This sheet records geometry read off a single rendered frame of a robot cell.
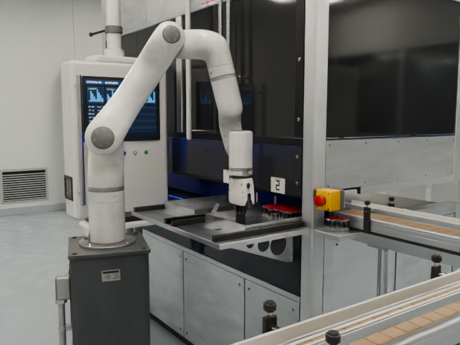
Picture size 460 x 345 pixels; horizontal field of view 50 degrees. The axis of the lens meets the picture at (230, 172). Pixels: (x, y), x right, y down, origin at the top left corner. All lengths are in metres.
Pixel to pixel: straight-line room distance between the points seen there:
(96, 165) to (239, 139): 0.49
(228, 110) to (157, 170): 0.97
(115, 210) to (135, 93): 0.39
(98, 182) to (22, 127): 5.37
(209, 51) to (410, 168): 1.04
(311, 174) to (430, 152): 0.73
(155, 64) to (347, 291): 1.15
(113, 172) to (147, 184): 0.90
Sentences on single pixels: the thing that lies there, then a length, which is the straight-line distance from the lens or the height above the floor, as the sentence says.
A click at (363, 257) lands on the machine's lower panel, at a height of 0.72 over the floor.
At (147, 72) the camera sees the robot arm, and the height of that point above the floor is 1.43.
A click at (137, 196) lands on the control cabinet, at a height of 0.89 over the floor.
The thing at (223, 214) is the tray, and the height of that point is 0.90.
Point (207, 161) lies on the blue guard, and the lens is 2.36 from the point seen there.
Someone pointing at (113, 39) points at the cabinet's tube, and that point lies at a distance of 2.55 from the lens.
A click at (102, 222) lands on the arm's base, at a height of 0.95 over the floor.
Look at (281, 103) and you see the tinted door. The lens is 1.93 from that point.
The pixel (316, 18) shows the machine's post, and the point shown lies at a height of 1.63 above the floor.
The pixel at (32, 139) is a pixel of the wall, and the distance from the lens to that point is 7.02.
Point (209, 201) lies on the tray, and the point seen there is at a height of 0.89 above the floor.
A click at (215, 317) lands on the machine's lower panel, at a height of 0.31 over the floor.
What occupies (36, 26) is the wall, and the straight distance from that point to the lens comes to 7.14.
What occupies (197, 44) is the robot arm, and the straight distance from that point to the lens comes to 1.70.
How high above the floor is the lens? 1.29
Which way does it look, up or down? 6 degrees down
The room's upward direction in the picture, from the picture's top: straight up
